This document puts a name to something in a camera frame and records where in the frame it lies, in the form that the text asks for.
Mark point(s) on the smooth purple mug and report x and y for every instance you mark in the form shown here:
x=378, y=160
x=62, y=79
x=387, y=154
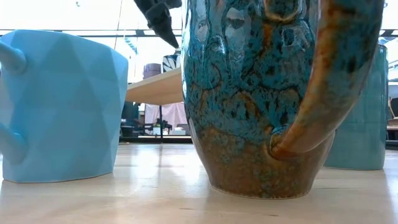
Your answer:
x=151, y=71

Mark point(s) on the blue brown glazed mug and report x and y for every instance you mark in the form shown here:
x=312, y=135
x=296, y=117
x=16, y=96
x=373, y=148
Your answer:
x=242, y=93

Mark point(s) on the light blue faceted mug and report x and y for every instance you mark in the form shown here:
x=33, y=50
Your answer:
x=62, y=109

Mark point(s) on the teal mug white inside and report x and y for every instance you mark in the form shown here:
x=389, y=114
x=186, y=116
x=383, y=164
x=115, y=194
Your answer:
x=363, y=124

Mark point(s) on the wooden shelf riser black legs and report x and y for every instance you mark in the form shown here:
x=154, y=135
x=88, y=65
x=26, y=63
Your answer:
x=155, y=88

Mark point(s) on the pale pink cloth cover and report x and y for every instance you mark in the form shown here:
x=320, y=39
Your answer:
x=174, y=115

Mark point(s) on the brown wooden stand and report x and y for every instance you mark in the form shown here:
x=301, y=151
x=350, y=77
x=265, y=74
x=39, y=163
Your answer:
x=393, y=123

